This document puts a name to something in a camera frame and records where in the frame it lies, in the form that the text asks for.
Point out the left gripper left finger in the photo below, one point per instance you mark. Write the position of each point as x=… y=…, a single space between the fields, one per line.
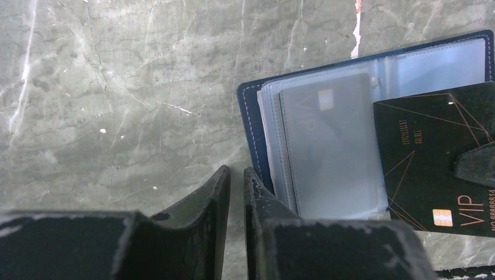
x=183 y=241

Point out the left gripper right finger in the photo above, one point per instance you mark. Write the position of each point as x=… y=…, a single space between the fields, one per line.
x=282 y=245

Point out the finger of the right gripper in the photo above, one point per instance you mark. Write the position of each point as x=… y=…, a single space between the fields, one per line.
x=476 y=165

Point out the dark blue card holder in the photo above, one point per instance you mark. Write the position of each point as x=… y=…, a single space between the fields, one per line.
x=447 y=63

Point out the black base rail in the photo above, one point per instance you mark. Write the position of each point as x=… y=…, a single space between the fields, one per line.
x=485 y=272

